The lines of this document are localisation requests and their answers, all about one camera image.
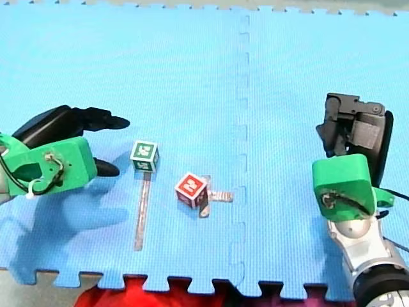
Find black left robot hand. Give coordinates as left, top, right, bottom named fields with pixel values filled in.
left=12, top=104, right=131, bottom=178

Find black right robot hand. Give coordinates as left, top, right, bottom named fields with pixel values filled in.
left=315, top=92, right=394, bottom=189

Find red cube white marks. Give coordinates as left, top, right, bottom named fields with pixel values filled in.
left=174, top=171, right=209, bottom=209

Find green cube white marks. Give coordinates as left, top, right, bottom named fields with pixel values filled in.
left=129, top=140, right=160, bottom=173

